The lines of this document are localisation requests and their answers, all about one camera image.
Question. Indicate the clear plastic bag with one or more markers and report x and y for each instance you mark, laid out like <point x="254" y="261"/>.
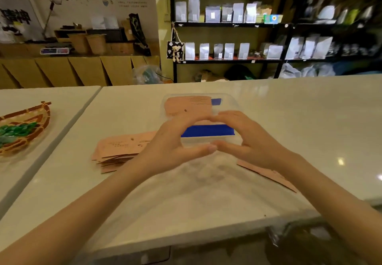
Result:
<point x="146" y="75"/>

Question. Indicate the large white pouch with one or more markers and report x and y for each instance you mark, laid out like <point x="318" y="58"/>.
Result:
<point x="294" y="48"/>
<point x="322" y="47"/>
<point x="309" y="47"/>

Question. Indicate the white paper sheet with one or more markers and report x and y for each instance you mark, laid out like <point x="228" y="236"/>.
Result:
<point x="98" y="23"/>
<point x="111" y="22"/>

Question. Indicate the pile of green candies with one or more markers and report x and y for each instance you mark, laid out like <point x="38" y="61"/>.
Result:
<point x="18" y="130"/>

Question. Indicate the black metal shelf unit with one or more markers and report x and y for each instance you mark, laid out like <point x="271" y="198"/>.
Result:
<point x="226" y="24"/>

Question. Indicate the white kettle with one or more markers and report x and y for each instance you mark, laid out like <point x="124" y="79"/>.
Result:
<point x="326" y="12"/>

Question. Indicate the dark wooden desk organizer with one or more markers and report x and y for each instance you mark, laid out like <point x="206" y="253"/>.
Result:
<point x="110" y="35"/>

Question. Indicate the black pouch with teddy bear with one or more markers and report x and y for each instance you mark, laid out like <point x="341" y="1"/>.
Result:
<point x="175" y="51"/>

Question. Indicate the heap of white plastic bags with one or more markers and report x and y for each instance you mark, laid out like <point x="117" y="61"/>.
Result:
<point x="307" y="71"/>

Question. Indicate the person's right hand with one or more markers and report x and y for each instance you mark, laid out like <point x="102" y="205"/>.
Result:
<point x="259" y="148"/>

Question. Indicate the brown paper bag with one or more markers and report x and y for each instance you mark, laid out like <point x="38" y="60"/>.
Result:
<point x="209" y="76"/>

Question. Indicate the black plastic bag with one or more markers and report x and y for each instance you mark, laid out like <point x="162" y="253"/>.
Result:
<point x="240" y="72"/>

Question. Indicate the person's right forearm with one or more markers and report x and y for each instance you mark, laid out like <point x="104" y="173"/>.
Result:
<point x="337" y="205"/>

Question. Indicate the person's left forearm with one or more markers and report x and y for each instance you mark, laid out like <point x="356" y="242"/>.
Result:
<point x="74" y="220"/>

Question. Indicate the white banner with black letters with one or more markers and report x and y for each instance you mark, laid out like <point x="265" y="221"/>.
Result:
<point x="15" y="14"/>

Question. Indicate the clear plastic container blue tape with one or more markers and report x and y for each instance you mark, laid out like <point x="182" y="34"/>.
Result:
<point x="206" y="130"/>

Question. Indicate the person's left hand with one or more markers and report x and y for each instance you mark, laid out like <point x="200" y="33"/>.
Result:
<point x="167" y="151"/>

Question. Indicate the wooden cabinet counter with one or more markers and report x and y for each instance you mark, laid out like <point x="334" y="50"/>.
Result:
<point x="59" y="70"/>

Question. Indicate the black patterned bag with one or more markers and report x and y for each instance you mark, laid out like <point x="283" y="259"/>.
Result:
<point x="138" y="35"/>

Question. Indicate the woven bamboo basket tray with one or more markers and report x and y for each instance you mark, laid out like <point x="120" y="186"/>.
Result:
<point x="38" y="124"/>

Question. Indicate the row of white pouches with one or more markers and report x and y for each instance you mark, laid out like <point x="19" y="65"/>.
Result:
<point x="218" y="51"/>
<point x="213" y="14"/>

